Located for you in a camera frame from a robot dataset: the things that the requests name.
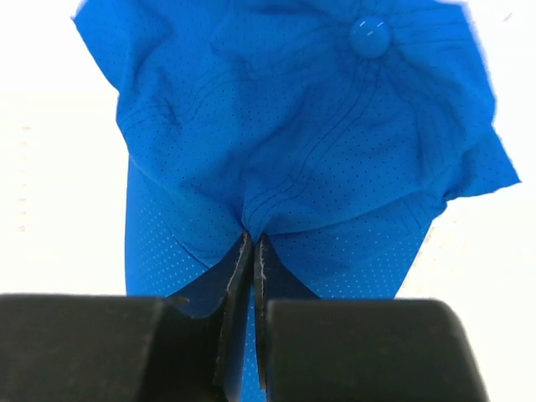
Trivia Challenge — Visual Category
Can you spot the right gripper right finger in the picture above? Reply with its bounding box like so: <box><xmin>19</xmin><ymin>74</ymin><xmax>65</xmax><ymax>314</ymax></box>
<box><xmin>254</xmin><ymin>235</ymin><xmax>488</xmax><ymax>402</ymax></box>

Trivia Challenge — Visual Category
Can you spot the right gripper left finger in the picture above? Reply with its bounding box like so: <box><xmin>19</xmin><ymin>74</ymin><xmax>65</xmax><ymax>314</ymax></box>
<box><xmin>1</xmin><ymin>234</ymin><xmax>252</xmax><ymax>401</ymax></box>

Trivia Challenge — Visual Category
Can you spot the white plastic basket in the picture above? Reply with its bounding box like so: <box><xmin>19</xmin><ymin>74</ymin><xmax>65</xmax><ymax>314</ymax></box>
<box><xmin>1</xmin><ymin>91</ymin><xmax>127</xmax><ymax>295</ymax></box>

